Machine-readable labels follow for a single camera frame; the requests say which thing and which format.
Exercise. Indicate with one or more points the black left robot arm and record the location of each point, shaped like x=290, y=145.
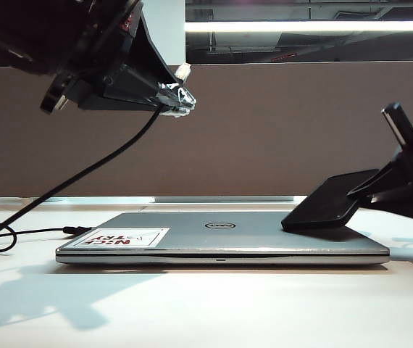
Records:
x=29, y=29

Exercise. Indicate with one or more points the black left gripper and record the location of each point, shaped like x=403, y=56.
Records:
x=83, y=69

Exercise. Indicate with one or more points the white ceiling light strip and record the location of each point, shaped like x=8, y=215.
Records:
x=300, y=26

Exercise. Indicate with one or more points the black smartphone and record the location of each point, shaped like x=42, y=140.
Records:
x=322, y=206

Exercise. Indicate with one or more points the white NICE TRY sticker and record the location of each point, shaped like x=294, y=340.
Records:
x=119, y=237

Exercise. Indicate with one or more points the silver Dell laptop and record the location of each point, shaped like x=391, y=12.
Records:
x=210, y=235

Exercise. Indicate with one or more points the brown desk divider panel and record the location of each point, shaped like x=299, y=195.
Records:
x=246, y=137

